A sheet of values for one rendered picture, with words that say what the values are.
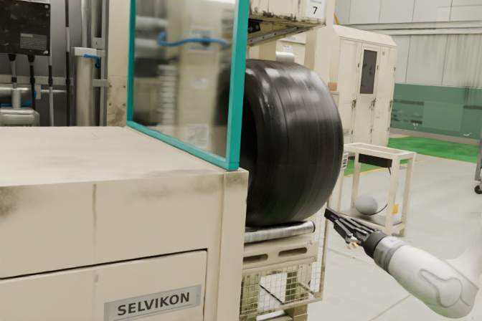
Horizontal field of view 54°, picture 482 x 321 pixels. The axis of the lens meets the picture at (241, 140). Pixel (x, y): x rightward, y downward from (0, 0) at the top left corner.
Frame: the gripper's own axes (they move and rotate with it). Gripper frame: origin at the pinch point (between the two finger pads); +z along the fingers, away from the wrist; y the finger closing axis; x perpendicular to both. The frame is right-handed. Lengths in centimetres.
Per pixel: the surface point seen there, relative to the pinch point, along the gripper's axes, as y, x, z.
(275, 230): 6.7, 12.8, 18.4
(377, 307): -130, 113, 77
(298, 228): -2.6, 13.0, 18.2
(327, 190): -4.6, -4.2, 9.8
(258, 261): 13.0, 22.2, 16.2
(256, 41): -10, -44, 73
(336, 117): -6.1, -27.2, 13.8
